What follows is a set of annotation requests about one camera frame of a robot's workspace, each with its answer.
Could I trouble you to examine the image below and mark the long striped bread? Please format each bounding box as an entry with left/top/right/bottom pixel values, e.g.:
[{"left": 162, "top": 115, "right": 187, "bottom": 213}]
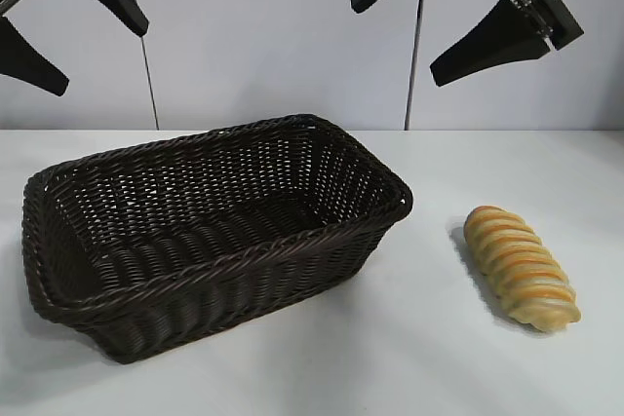
[{"left": 462, "top": 206, "right": 584, "bottom": 335}]

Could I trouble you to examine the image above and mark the dark brown woven basket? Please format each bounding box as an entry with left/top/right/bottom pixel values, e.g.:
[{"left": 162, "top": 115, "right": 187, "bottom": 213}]
[{"left": 19, "top": 113, "right": 414, "bottom": 366}]

